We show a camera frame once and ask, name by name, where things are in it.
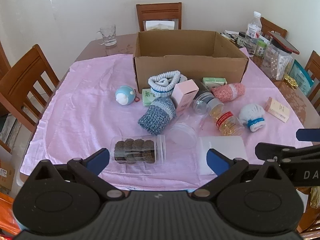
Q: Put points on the pink carton box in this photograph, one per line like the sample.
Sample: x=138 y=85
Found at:
x=185 y=92

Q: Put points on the pink knit sock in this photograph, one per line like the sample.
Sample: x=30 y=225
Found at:
x=228 y=92

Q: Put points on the clear plastic water bottle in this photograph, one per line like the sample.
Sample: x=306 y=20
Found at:
x=253 y=32

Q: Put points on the blue white round toy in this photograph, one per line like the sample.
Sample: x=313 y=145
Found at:
x=123 y=93

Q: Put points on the cardboard carton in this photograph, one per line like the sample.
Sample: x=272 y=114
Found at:
x=6 y=175

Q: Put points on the pink table cloth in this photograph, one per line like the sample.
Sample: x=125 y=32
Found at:
x=87 y=85

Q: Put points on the large white blue socks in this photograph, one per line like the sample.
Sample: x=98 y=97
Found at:
x=162 y=81

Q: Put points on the grey lid jar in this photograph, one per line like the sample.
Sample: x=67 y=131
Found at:
x=213 y=102

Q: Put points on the green medical wipes container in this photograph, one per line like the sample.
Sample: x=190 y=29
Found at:
x=225 y=146

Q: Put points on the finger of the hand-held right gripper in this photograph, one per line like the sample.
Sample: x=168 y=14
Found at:
x=277 y=151
x=308 y=135

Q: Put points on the green lid jar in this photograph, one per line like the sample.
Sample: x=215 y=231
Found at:
x=260 y=50

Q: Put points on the small beige carton box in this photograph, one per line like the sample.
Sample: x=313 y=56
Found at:
x=277 y=110

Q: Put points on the clear glass mug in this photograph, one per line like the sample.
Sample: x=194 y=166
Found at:
x=108 y=36

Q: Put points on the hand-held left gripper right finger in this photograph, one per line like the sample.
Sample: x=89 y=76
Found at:
x=216 y=161

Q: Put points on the red label capsule jar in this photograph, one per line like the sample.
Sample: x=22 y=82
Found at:
x=228 y=125

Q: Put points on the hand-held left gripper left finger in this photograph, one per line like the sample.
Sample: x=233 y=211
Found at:
x=98 y=160

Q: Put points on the small white blue sock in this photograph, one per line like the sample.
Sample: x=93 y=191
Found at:
x=251 y=113

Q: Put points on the teal packet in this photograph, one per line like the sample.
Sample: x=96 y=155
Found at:
x=301 y=76

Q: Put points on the brown cardboard box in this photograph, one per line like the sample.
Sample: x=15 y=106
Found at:
x=190 y=67

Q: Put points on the gold ornament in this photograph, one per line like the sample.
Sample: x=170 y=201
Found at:
x=291 y=81

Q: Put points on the large clear plastic jar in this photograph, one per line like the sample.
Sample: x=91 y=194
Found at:
x=276 y=63

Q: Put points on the red case phone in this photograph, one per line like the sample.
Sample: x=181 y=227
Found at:
x=285 y=43

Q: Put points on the wooden chair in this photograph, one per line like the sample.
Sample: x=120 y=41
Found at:
x=315 y=65
x=308 y=220
x=158 y=10
x=271 y=26
x=22 y=77

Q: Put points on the small clear jar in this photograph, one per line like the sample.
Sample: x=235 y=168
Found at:
x=200 y=106

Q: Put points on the wooden chair back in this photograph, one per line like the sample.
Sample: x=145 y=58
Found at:
x=158 y=10

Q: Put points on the clear jar of dark snacks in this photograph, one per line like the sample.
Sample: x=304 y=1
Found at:
x=136 y=150

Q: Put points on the blue knit sock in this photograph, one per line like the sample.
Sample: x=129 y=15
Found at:
x=156 y=116

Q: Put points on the orange plastic stool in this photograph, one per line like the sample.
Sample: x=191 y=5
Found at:
x=7 y=210

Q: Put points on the clear round container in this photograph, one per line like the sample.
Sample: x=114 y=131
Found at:
x=182 y=135

